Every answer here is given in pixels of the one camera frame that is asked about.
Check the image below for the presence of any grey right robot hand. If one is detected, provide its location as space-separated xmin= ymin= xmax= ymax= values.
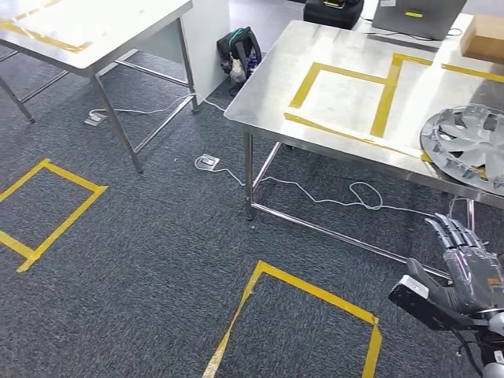
xmin=405 ymin=213 xmax=504 ymax=317

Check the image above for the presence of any silver plastic wheel hubcap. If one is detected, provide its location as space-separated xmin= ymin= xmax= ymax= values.
xmin=419 ymin=104 xmax=504 ymax=198

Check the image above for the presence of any yellow tape on workbench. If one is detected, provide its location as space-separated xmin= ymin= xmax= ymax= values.
xmin=284 ymin=52 xmax=504 ymax=164

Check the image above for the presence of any stainless steel workbench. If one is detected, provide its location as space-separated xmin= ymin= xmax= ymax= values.
xmin=223 ymin=13 xmax=504 ymax=280

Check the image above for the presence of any brown cardboard box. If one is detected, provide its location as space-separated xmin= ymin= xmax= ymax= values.
xmin=459 ymin=14 xmax=504 ymax=65

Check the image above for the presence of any grey laptop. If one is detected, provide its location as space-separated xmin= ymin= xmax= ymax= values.
xmin=371 ymin=0 xmax=467 ymax=42

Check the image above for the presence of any black carrying case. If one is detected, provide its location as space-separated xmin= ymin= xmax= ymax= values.
xmin=303 ymin=0 xmax=365 ymax=31

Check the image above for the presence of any metal floor socket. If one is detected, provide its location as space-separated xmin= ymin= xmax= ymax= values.
xmin=85 ymin=110 xmax=107 ymax=128
xmin=195 ymin=154 xmax=220 ymax=172

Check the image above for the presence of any black backpack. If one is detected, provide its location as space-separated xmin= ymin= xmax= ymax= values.
xmin=217 ymin=26 xmax=263 ymax=87

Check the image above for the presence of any white partition panel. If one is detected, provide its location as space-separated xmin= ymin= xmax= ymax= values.
xmin=137 ymin=0 xmax=231 ymax=103

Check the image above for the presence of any stainless steel table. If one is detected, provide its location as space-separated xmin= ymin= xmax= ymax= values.
xmin=0 ymin=0 xmax=200 ymax=176

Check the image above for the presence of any yellow tape on table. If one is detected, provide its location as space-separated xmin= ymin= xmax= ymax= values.
xmin=0 ymin=0 xmax=94 ymax=55

